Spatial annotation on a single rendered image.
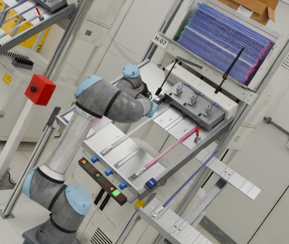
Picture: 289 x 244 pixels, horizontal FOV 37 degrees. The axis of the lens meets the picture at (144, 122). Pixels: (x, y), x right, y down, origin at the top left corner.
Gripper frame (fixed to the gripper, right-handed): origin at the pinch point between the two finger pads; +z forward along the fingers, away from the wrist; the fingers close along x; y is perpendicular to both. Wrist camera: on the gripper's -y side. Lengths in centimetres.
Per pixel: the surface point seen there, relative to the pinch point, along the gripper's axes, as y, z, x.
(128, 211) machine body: -38, 44, -16
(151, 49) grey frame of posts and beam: 42, 15, 39
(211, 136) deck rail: 18.6, 14.5, -32.0
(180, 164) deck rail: -5.3, 10.9, -32.0
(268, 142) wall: 100, 151, -17
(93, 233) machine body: -60, 59, -3
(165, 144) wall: 49, 184, 67
